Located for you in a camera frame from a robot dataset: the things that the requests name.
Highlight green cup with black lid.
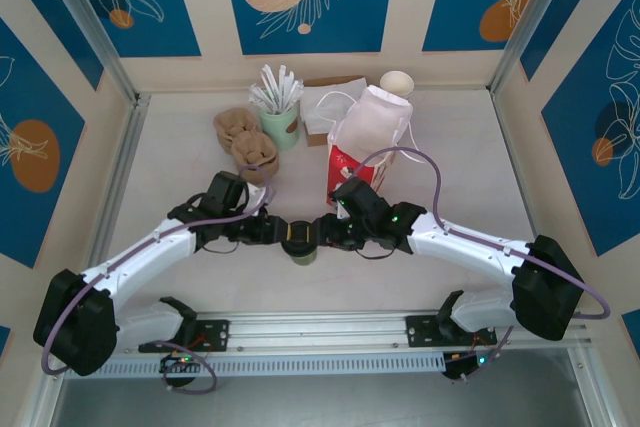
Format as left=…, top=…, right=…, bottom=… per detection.
left=279, top=232, right=320, bottom=267

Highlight aluminium side rail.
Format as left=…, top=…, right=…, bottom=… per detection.
left=79, top=94, right=152, bottom=278

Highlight aluminium frame post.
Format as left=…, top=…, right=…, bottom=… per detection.
left=567, top=346, right=620, bottom=427
left=35, top=0, right=152, bottom=107
left=488, top=0, right=572, bottom=96
left=14, top=371, right=69, bottom=427

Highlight mint green holder cup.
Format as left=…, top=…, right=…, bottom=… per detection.
left=258, top=98, right=302, bottom=152

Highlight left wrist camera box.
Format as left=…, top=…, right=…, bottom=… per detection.
left=243, top=182, right=275, bottom=216

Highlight stack of pulp cup carriers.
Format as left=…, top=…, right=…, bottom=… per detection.
left=213, top=106, right=281, bottom=186

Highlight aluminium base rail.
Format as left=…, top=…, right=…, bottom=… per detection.
left=43, top=307, right=595, bottom=357

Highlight brown cardboard napkin box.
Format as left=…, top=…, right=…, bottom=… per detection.
left=299, top=75, right=370, bottom=149

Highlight grey metal plate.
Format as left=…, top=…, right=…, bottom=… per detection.
left=47, top=349, right=599, bottom=427

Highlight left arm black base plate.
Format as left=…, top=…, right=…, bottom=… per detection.
left=138, top=318, right=231, bottom=354

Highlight red and white paper bag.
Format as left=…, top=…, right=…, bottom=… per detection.
left=315, top=85, right=437, bottom=209

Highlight grey slotted cable duct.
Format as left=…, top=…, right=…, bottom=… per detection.
left=62, top=350, right=447, bottom=381

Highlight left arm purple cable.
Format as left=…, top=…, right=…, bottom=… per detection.
left=42, top=162, right=275, bottom=394

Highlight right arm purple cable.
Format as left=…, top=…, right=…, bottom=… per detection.
left=356, top=146, right=611, bottom=383

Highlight white paper napkins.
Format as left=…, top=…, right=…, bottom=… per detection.
left=298, top=77, right=371, bottom=137

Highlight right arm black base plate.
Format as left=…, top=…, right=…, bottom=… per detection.
left=405, top=313, right=499, bottom=349

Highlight stack of white paper cups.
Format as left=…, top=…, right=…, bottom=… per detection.
left=378, top=69, right=416, bottom=99

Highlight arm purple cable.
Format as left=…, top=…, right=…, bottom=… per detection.
left=356, top=146, right=611, bottom=383
left=42, top=162, right=275, bottom=394

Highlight paper-wrapped straw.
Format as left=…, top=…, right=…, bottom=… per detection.
left=277, top=64, right=290, bottom=112
left=287, top=77, right=305, bottom=109
left=285, top=71, right=299, bottom=111
left=247, top=85, right=275, bottom=112
left=260, top=63, right=281, bottom=112

